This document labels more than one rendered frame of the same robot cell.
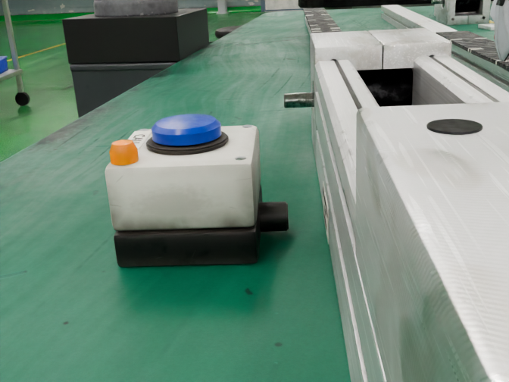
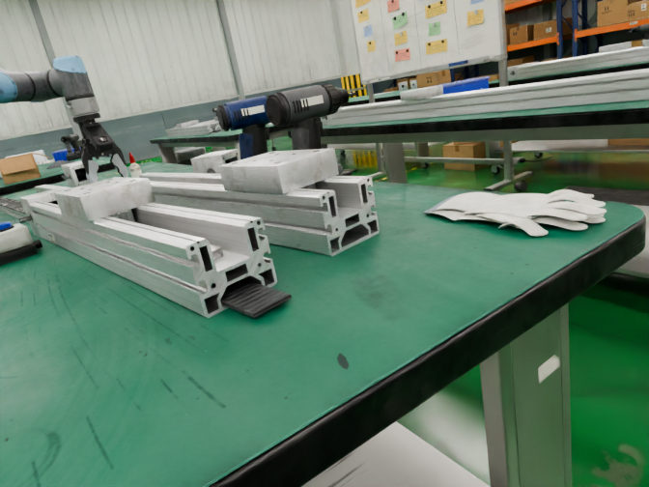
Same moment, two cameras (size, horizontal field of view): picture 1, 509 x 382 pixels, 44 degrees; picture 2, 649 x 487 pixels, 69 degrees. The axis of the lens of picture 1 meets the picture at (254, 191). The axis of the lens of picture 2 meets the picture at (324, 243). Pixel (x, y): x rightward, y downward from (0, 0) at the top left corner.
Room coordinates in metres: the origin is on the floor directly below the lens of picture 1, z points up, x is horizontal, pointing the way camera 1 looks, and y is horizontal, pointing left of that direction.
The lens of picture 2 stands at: (-0.77, 0.21, 0.99)
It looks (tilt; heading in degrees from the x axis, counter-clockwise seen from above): 18 degrees down; 317
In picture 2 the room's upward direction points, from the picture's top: 11 degrees counter-clockwise
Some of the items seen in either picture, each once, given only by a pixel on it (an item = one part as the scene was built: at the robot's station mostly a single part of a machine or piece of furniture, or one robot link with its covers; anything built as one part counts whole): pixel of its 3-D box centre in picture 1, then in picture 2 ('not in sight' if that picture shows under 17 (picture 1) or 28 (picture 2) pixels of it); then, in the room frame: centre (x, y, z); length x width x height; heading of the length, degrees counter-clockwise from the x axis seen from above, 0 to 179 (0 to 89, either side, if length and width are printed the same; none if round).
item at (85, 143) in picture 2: not in sight; (93, 137); (0.66, -0.30, 0.98); 0.09 x 0.08 x 0.12; 176
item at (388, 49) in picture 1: (358, 96); (47, 213); (0.51, -0.09, 0.83); 0.12 x 0.09 x 0.10; 87
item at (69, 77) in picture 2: not in sight; (72, 78); (0.65, -0.30, 1.14); 0.09 x 0.08 x 0.11; 32
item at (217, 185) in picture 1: (205, 188); (11, 242); (0.35, 0.03, 0.81); 0.10 x 0.08 x 0.06; 87
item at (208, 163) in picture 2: not in sight; (216, 171); (0.37, -0.49, 0.83); 0.11 x 0.10 x 0.10; 111
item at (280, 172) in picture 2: not in sight; (278, 178); (-0.20, -0.25, 0.87); 0.16 x 0.11 x 0.07; 177
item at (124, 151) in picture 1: (123, 150); not in sight; (0.32, 0.07, 0.85); 0.02 x 0.02 x 0.01
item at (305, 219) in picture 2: not in sight; (209, 200); (0.05, -0.27, 0.82); 0.80 x 0.10 x 0.09; 177
